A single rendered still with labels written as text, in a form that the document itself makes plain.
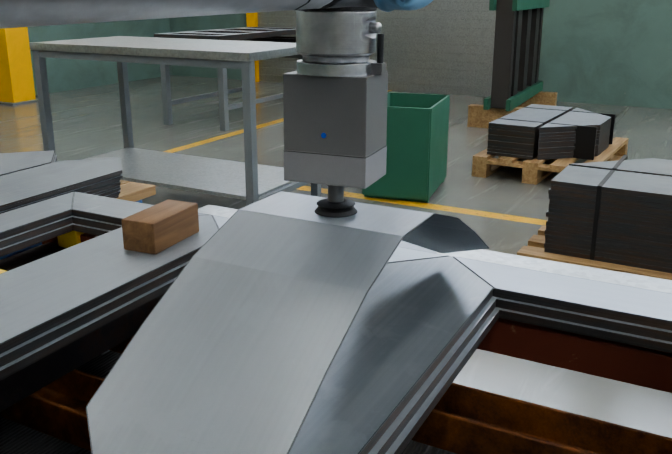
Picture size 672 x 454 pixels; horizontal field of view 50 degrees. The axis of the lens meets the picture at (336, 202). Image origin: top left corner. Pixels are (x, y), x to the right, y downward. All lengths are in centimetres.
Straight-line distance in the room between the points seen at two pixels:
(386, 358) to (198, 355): 26
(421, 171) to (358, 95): 369
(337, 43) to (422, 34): 858
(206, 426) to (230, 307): 11
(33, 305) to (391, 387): 48
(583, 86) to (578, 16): 78
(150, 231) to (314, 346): 58
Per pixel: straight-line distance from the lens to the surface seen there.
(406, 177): 438
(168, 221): 114
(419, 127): 430
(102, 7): 39
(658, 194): 313
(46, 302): 100
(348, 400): 73
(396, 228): 68
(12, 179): 167
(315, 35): 67
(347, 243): 66
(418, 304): 93
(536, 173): 496
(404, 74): 937
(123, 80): 495
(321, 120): 68
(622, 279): 136
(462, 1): 906
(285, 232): 69
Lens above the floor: 123
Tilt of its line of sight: 16 degrees down
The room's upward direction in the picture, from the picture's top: straight up
